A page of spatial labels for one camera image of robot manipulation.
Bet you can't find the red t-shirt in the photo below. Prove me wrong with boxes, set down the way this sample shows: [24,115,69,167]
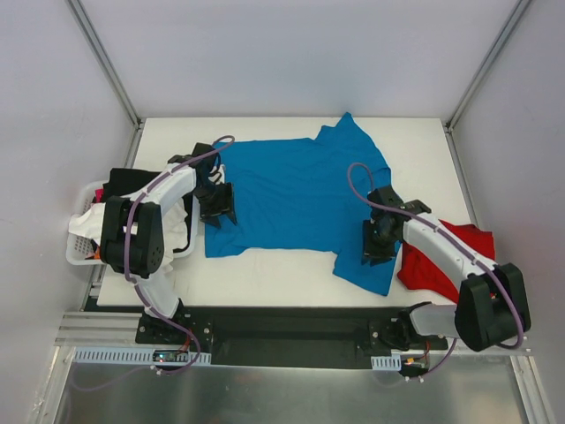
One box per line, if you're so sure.
[395,219,495,304]

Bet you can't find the blue t-shirt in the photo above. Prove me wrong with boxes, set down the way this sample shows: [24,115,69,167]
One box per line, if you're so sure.
[205,113,395,296]

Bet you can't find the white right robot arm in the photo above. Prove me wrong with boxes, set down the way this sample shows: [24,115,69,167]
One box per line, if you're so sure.
[361,186,531,352]

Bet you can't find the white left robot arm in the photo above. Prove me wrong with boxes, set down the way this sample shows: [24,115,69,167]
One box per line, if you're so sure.
[100,135,237,344]

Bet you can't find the black t-shirt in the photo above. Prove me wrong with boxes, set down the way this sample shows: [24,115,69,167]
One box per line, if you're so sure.
[101,168,160,202]

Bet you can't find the pink garment in basket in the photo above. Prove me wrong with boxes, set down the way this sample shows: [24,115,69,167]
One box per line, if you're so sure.
[92,187,105,204]

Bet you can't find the white t-shirt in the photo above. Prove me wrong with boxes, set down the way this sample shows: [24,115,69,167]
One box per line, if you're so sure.
[67,201,189,277]

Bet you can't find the white slotted cable duct right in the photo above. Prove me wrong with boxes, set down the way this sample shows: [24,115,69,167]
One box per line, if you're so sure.
[371,354,402,372]

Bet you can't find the white slotted cable duct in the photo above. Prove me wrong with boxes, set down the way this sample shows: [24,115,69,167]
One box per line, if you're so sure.
[74,347,212,367]
[371,354,402,372]

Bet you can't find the aluminium frame post left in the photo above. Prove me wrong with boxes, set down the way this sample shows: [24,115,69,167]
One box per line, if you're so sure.
[65,0,142,128]

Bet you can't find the aluminium frame post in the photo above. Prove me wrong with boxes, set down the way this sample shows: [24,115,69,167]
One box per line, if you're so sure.
[65,0,142,128]
[444,0,534,133]

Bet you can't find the black robot base mount plate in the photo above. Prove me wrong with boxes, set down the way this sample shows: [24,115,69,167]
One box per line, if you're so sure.
[135,307,448,369]

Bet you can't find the aluminium frame post right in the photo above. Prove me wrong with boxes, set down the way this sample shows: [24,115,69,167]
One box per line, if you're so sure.
[444,0,534,133]

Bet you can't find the aluminium table edge rail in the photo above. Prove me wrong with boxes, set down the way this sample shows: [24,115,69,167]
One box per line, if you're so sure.
[55,308,531,357]

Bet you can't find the white slotted cable duct left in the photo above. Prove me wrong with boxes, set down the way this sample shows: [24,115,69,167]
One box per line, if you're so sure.
[74,347,212,367]

